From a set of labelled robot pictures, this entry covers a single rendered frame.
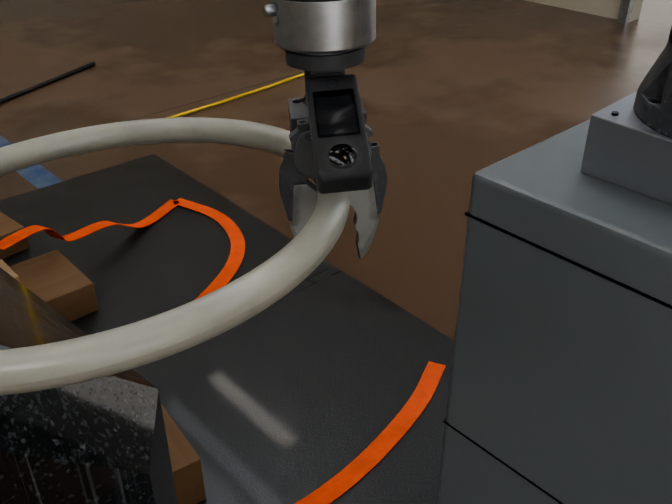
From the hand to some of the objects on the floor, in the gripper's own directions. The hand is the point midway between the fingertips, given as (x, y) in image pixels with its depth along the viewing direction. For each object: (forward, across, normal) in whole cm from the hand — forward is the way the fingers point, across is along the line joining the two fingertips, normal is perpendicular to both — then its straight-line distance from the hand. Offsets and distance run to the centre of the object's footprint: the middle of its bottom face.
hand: (336, 252), depth 73 cm
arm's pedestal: (+87, -44, -17) cm, 99 cm away
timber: (+81, +37, -55) cm, 105 cm away
